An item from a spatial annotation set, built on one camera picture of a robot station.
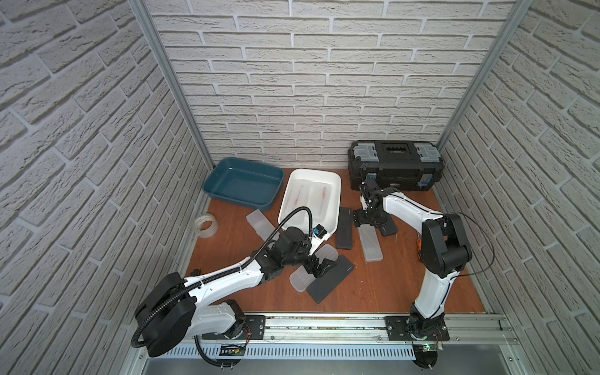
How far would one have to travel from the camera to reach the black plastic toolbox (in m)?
1.00

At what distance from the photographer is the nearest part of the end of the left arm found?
0.60 meters

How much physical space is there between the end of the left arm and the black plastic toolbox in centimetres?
47
